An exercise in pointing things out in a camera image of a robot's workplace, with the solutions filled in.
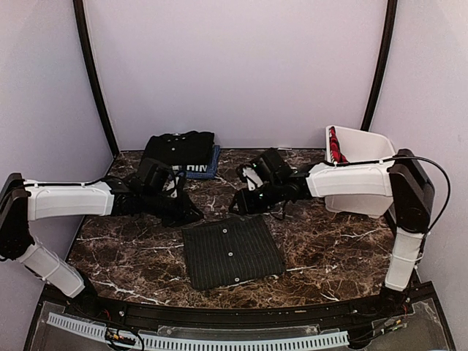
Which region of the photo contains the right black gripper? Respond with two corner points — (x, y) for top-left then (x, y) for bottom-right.
(229, 178), (284, 216)

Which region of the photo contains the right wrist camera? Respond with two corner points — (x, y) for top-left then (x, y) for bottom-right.
(251, 148), (293, 184)

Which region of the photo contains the right black frame post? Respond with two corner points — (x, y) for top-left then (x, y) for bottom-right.
(360, 0), (398, 132)

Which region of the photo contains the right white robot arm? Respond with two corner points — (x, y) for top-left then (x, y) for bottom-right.
(229, 148), (438, 317)

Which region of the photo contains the white plastic bin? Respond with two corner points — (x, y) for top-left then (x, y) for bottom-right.
(325, 126), (396, 218)

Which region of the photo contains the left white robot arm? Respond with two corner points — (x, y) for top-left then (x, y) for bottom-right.
(1, 173), (203, 319)

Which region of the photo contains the left black frame post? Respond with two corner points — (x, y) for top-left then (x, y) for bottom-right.
(72, 0), (120, 156)

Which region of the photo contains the white slotted cable duct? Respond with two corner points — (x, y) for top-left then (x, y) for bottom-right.
(47, 312), (350, 350)

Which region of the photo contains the red black shirt in bin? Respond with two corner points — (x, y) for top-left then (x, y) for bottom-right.
(328, 126), (348, 164)

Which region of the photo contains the black white lettered shirt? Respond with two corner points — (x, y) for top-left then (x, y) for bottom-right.
(172, 162), (217, 173)

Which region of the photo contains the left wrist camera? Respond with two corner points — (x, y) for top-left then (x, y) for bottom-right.
(136, 158), (174, 195)

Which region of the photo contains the black button shirt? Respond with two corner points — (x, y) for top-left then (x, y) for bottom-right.
(142, 131), (215, 166)

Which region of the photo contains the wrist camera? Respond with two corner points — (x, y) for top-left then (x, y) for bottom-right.
(136, 158), (174, 195)
(251, 148), (293, 184)

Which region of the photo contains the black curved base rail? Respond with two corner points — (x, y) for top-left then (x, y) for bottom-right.
(39, 280), (439, 330)

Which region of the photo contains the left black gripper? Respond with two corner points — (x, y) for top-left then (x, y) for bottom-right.
(141, 189), (204, 228)

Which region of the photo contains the black frame post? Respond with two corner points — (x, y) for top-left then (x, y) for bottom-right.
(72, 0), (120, 156)
(360, 0), (398, 132)

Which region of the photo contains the blue checkered shirt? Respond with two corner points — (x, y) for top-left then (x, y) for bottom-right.
(184, 145), (220, 180)

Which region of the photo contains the black pinstriped long sleeve shirt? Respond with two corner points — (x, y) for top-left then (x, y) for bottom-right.
(182, 216), (286, 290)

